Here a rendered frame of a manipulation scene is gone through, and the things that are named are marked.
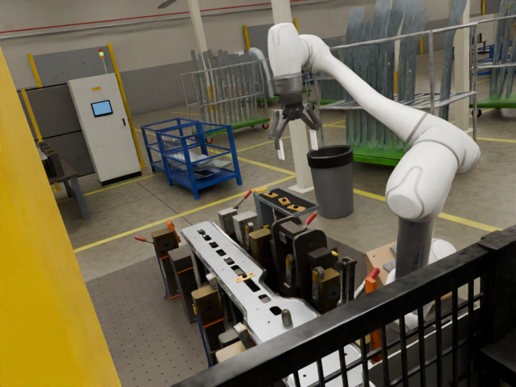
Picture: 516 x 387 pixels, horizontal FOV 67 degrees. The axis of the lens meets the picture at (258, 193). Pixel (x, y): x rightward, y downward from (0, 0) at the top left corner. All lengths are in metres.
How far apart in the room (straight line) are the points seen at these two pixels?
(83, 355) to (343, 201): 4.22
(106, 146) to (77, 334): 7.85
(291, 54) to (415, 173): 0.54
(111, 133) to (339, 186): 4.99
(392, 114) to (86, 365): 1.11
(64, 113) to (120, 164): 1.52
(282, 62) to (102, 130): 6.84
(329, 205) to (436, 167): 3.33
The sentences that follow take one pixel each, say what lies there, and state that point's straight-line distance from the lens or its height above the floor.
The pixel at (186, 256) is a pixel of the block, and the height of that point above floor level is 1.03.
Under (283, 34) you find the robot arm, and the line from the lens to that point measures 1.30.
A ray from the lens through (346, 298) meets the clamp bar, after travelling 1.19.
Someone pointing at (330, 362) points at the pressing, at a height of 1.00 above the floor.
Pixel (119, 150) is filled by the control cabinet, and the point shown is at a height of 0.59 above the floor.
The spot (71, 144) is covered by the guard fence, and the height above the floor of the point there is 0.82.
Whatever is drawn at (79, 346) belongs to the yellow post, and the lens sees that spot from 0.18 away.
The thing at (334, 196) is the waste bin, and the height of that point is 0.27.
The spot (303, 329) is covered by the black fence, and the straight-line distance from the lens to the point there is 0.38.
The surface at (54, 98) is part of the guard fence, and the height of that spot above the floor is 1.74.
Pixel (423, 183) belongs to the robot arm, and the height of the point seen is 1.44.
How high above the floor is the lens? 1.78
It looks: 19 degrees down
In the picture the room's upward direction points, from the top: 10 degrees counter-clockwise
